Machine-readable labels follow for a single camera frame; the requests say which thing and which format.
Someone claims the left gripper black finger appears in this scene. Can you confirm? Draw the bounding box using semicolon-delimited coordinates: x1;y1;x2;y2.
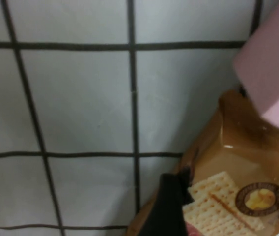
139;168;195;236

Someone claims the brown cracker packet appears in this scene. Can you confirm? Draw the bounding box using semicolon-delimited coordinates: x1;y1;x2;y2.
126;89;279;236

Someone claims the white black-grid tablecloth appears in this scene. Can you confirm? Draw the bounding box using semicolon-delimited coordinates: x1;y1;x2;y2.
0;0;279;236

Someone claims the pink foam cube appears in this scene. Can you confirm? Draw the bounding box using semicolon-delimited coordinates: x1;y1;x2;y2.
232;0;279;138

